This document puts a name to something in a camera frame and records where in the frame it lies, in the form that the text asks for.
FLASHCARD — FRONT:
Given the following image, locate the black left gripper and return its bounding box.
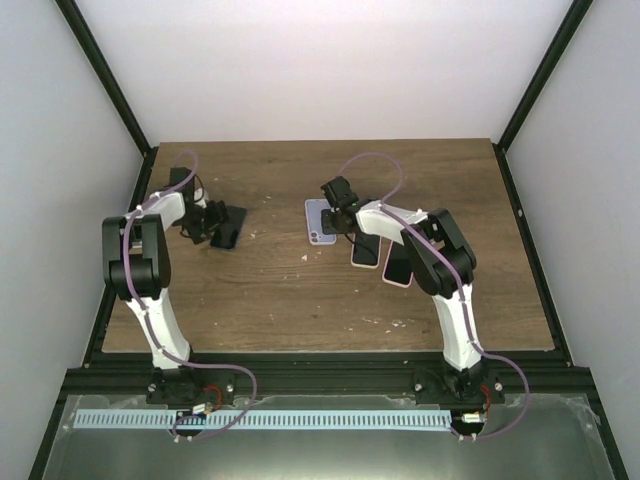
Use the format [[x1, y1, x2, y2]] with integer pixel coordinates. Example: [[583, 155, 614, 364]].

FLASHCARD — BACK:
[[176, 200, 234, 245]]

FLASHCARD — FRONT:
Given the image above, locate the lavender phone case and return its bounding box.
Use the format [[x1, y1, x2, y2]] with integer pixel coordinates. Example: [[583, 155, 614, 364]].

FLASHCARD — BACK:
[[304, 199, 337, 246]]

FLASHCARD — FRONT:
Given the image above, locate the blue black phone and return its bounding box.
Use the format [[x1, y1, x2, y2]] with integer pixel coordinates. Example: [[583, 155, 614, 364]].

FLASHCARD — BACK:
[[210, 206, 247, 250]]

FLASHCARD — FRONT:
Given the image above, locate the white phone case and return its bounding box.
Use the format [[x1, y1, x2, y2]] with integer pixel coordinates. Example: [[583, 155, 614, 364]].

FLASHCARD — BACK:
[[349, 233, 383, 271]]

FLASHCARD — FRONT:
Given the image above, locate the white black phone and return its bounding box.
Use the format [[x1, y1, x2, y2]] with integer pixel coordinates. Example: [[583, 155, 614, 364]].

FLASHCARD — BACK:
[[384, 242, 414, 285]]

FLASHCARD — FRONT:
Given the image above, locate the pink phone case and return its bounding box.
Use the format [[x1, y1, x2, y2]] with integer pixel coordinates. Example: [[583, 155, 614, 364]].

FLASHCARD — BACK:
[[381, 239, 416, 289]]

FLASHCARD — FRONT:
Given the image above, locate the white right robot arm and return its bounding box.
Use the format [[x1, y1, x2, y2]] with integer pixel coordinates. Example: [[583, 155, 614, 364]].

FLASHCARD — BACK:
[[321, 200, 485, 403]]

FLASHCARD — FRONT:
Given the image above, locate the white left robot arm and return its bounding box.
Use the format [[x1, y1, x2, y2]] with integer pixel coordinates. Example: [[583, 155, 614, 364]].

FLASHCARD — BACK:
[[102, 167, 238, 371]]

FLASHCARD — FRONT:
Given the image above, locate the grey metal front plate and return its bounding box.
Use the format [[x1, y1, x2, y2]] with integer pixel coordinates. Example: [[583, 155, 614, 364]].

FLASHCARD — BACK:
[[41, 394, 614, 479]]

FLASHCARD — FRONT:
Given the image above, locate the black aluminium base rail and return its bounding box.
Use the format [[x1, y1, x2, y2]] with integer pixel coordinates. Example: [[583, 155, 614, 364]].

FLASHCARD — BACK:
[[60, 351, 595, 406]]

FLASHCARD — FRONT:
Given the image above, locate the light blue slotted cable duct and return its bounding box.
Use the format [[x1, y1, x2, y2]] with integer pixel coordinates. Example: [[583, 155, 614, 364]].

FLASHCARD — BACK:
[[72, 409, 452, 432]]

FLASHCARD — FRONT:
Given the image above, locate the black left frame post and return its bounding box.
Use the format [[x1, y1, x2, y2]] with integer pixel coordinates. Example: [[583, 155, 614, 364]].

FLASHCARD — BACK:
[[53, 0, 153, 160]]

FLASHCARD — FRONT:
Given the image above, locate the black frame post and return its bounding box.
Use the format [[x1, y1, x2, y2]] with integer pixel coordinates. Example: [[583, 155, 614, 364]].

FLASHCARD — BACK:
[[53, 0, 153, 160], [494, 0, 596, 151]]

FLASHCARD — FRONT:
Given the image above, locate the black right frame post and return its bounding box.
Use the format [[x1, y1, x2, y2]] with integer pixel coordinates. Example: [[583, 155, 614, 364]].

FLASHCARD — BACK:
[[494, 0, 596, 151]]

